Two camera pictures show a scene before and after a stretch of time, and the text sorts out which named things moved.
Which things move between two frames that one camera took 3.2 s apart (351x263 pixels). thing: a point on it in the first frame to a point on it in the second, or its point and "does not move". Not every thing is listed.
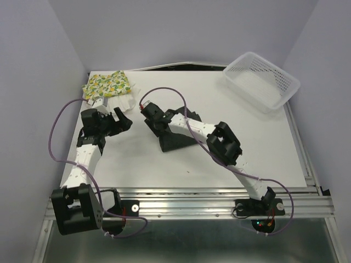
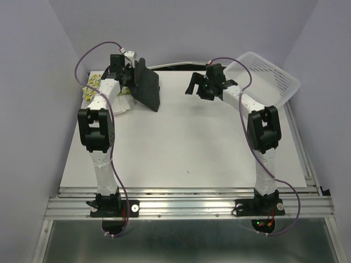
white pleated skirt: (125, 102) does not move
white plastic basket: (263, 85) does not move
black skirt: (173, 139) to (146, 90)
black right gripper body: (152, 125) to (205, 89)
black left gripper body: (108, 126) to (131, 75)
